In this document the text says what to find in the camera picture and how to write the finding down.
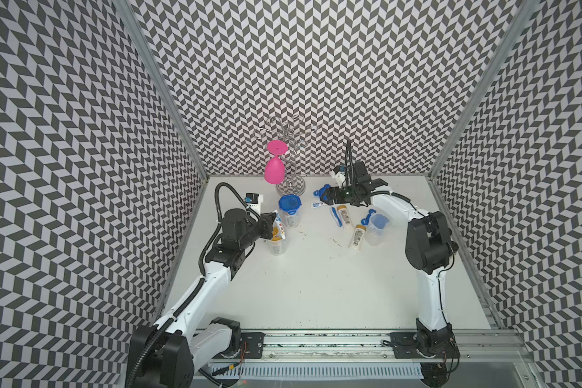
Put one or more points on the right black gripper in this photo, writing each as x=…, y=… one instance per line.
x=329, y=194

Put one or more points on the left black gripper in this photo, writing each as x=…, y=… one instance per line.
x=266, y=220

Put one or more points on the blue lid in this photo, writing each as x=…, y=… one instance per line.
x=322, y=191
x=290, y=204
x=375, y=220

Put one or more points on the toothpaste tube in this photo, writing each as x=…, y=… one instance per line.
x=317, y=205
x=279, y=225

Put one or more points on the clear cup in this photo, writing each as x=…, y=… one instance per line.
x=292, y=217
x=375, y=237
x=278, y=245

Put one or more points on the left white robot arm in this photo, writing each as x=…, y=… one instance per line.
x=171, y=351

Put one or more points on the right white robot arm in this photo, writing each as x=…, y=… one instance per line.
x=428, y=248

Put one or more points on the toothpaste tube back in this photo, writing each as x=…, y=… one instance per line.
x=317, y=205

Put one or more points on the white bottle back right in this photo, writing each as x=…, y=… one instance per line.
x=345, y=216

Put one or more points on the blue toothbrush back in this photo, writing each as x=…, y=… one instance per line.
x=336, y=217

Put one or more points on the white bottle by cup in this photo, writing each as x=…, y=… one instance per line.
x=357, y=237

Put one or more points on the blue lid under cup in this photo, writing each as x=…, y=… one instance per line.
x=375, y=220

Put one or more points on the pink plastic wine glass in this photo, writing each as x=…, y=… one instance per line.
x=275, y=169

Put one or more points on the chrome glass holder stand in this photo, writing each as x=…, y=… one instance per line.
x=294, y=131

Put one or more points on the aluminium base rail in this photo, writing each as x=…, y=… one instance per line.
x=371, y=345

